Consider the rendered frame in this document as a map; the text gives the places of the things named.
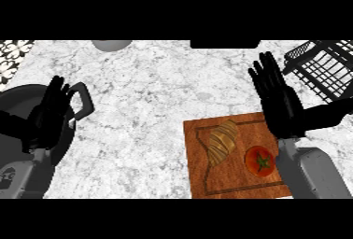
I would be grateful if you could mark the black white patterned tile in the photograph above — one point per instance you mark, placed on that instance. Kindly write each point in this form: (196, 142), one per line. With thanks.
(10, 59)

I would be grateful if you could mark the red tomato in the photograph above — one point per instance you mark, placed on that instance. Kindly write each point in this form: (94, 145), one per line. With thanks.
(258, 161)

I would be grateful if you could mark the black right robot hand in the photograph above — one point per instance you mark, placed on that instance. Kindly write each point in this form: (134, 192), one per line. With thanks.
(282, 105)

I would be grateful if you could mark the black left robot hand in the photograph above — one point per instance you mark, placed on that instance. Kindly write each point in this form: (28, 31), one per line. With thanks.
(47, 118)

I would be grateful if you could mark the brown wooden cutting board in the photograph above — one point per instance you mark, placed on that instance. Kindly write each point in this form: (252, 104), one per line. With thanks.
(231, 157)

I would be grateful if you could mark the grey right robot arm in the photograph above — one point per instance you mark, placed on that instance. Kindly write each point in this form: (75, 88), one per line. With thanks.
(311, 171)

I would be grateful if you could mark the grey round bowl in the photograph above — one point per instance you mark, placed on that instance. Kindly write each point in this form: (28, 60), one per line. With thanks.
(110, 45)

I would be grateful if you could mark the black flat appliance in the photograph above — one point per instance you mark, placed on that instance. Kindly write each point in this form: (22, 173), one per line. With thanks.
(224, 44)

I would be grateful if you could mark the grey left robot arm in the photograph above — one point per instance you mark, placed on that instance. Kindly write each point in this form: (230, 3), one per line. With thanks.
(20, 174)

